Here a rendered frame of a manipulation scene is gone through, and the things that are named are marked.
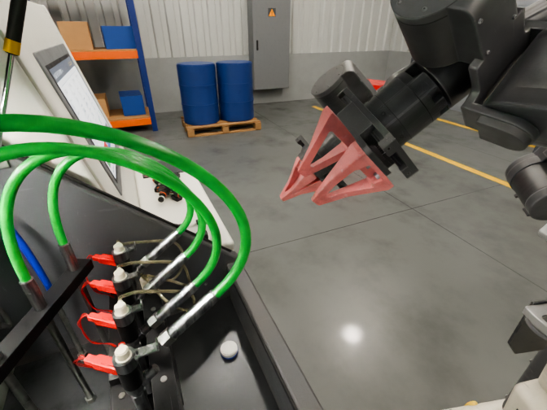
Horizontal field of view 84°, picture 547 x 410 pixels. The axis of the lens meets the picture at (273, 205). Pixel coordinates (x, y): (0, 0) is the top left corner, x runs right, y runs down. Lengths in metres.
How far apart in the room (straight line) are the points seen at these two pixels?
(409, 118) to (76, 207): 0.59
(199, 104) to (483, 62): 4.88
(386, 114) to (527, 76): 0.10
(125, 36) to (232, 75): 1.62
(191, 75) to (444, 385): 4.57
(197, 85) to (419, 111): 4.78
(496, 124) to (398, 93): 0.08
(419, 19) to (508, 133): 0.11
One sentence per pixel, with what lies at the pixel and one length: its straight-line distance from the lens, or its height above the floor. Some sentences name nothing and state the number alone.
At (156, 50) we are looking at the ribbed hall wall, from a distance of 6.77.
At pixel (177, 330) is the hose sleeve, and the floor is 1.14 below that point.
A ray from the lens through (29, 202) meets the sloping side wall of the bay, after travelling 0.70.
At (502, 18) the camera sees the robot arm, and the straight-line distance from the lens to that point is 0.29.
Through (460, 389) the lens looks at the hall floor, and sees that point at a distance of 1.91.
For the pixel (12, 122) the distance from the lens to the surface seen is 0.31.
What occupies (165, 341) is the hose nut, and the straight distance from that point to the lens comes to 0.46.
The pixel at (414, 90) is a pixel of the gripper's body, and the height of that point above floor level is 1.44.
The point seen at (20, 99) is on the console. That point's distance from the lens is 0.68.
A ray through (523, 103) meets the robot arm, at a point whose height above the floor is 1.44.
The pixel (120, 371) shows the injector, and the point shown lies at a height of 1.11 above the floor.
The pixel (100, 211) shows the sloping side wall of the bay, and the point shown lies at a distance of 0.70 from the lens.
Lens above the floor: 1.49
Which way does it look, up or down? 30 degrees down
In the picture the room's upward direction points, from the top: straight up
